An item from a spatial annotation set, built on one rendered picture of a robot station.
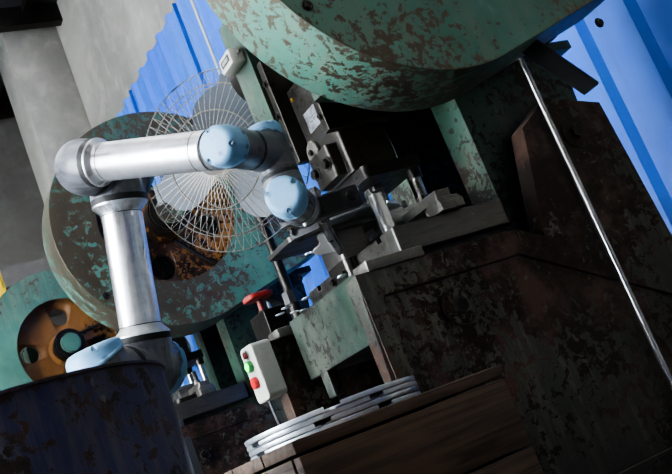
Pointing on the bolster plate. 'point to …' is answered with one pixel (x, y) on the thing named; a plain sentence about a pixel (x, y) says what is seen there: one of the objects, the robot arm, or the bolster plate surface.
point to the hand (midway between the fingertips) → (331, 221)
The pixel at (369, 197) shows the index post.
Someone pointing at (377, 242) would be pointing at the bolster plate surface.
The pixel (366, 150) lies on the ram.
